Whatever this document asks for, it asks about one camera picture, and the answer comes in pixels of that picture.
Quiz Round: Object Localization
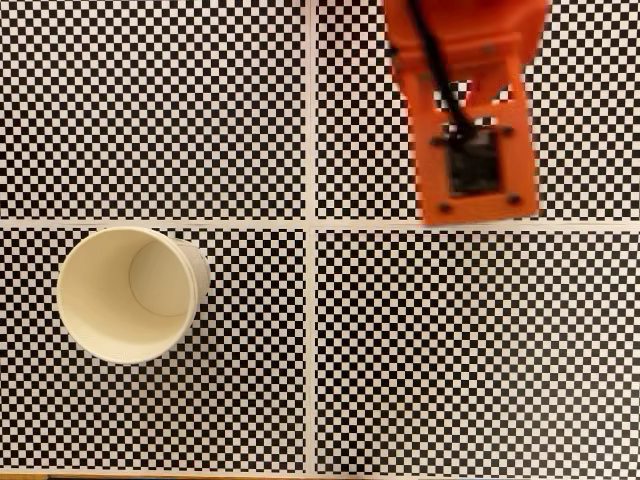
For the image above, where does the white paper cup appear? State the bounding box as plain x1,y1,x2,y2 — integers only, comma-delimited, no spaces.
55,225,212,366

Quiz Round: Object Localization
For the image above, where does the checkerboard paper sheet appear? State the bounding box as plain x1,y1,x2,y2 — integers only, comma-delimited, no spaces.
0,222,314,476
0,0,314,224
309,222,640,479
309,0,640,226

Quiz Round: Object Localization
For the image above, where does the black camera cable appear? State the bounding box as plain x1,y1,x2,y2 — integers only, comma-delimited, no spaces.
407,0,477,135

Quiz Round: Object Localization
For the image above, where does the orange camera mount with board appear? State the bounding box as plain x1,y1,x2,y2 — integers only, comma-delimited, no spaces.
392,37,542,225

